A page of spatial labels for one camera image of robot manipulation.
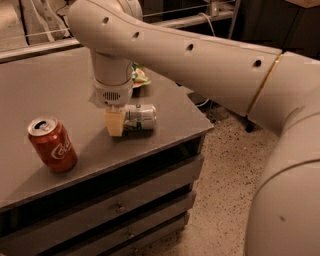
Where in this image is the red coca-cola can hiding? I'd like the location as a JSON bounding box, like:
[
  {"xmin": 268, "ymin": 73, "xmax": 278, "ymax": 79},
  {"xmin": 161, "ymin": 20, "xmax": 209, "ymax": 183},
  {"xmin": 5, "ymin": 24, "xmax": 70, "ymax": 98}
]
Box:
[{"xmin": 27, "ymin": 116, "xmax": 77, "ymax": 173}]

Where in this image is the green chip bag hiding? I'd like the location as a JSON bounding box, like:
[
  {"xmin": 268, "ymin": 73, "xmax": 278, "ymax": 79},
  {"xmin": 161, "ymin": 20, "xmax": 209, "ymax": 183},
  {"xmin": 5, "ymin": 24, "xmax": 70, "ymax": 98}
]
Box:
[{"xmin": 132, "ymin": 63, "xmax": 151, "ymax": 88}]

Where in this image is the grey drawer cabinet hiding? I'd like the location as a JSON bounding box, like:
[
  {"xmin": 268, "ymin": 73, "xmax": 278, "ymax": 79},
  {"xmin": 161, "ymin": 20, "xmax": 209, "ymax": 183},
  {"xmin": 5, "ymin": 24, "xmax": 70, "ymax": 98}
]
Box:
[{"xmin": 0, "ymin": 48, "xmax": 211, "ymax": 256}]

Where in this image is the silver green 7up can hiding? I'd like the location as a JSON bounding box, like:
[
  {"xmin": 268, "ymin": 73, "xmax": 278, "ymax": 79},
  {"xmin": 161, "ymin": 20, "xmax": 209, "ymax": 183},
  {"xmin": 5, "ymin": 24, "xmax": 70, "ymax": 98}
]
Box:
[{"xmin": 124, "ymin": 104, "xmax": 156, "ymax": 131}]

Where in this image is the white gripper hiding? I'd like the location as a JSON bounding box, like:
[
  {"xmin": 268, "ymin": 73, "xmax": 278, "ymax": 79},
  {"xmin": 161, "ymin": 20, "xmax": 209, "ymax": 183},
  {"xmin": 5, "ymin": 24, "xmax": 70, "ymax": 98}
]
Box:
[{"xmin": 93, "ymin": 80, "xmax": 133, "ymax": 137}]

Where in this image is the white hanging cable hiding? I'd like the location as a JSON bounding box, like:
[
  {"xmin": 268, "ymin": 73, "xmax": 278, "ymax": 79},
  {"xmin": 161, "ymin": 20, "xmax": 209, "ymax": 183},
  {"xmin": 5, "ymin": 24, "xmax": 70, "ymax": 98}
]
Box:
[{"xmin": 198, "ymin": 12, "xmax": 217, "ymax": 38}]

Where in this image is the grey metal railing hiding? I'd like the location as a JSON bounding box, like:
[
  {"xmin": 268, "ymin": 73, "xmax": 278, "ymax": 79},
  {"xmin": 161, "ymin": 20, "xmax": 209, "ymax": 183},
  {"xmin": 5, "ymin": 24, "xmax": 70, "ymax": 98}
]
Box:
[{"xmin": 0, "ymin": 0, "xmax": 241, "ymax": 59}]

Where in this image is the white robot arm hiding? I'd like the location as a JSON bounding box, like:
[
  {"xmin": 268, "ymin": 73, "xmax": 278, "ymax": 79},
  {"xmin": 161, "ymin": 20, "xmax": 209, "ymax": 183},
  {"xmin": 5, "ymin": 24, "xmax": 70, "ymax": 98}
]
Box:
[{"xmin": 68, "ymin": 0, "xmax": 320, "ymax": 256}]

